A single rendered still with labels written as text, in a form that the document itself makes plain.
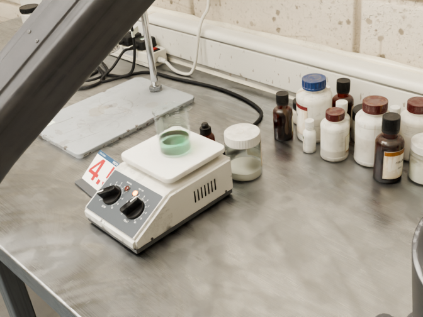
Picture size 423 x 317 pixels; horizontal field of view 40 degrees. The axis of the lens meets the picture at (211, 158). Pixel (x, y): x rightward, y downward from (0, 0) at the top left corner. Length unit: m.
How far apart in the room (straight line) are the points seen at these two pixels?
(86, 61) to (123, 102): 0.80
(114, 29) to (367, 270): 0.48
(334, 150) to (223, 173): 0.21
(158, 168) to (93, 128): 0.35
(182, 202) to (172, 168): 0.05
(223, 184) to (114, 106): 0.42
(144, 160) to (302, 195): 0.25
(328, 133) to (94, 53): 0.58
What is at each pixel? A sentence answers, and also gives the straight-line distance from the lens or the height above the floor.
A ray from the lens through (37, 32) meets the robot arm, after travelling 0.45.
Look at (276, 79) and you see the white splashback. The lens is 1.22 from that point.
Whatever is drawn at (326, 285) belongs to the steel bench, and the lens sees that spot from 0.76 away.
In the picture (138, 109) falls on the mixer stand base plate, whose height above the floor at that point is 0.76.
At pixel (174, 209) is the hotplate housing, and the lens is 0.84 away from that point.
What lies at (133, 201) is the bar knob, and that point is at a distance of 0.82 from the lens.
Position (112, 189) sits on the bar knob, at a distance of 0.86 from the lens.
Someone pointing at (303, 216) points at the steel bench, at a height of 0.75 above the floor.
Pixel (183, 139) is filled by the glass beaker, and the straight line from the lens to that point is 0.85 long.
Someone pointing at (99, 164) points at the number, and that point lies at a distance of 1.00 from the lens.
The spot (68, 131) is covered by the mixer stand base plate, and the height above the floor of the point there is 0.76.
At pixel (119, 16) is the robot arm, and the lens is 0.45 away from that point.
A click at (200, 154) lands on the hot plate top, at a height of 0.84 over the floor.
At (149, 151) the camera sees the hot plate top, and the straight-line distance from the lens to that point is 0.89.
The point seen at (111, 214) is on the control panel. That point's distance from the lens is 0.86.
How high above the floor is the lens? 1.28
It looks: 31 degrees down
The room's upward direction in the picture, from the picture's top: 6 degrees counter-clockwise
